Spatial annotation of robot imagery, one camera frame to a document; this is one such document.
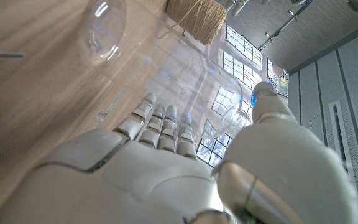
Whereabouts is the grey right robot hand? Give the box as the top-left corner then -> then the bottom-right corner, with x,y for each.
0,81 -> 358,224

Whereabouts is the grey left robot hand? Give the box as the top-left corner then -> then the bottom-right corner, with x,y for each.
221,0 -> 251,18

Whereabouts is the jute twine spool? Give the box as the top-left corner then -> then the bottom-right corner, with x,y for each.
165,0 -> 228,46

